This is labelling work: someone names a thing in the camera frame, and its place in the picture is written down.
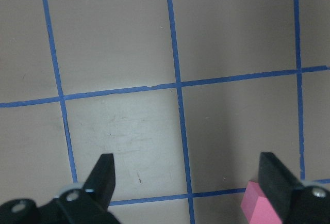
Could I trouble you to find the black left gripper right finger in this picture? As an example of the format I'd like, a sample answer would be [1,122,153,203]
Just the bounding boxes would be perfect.
[258,152,302,221]

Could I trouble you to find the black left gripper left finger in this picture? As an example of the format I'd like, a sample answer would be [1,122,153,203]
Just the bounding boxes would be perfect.
[82,153,114,210]

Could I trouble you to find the pink foam cube centre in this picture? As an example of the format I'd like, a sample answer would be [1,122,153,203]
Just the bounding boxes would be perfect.
[241,181,282,224]

